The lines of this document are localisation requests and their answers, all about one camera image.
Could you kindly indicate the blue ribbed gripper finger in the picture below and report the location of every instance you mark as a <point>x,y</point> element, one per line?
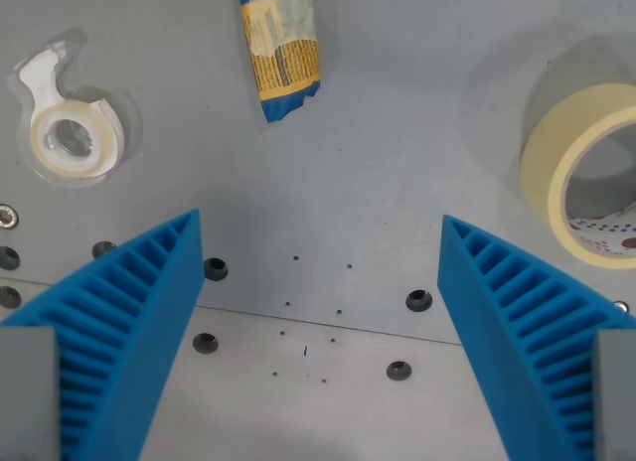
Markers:
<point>124,332</point>
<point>517,332</point>

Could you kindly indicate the blue and yellow snack bag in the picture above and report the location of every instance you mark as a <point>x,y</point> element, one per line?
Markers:
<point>280,48</point>

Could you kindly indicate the cream masking tape roll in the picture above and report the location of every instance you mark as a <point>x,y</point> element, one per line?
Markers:
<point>556,183</point>

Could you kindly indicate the clear tape dispenser with roll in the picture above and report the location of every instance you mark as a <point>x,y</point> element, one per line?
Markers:
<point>69,123</point>

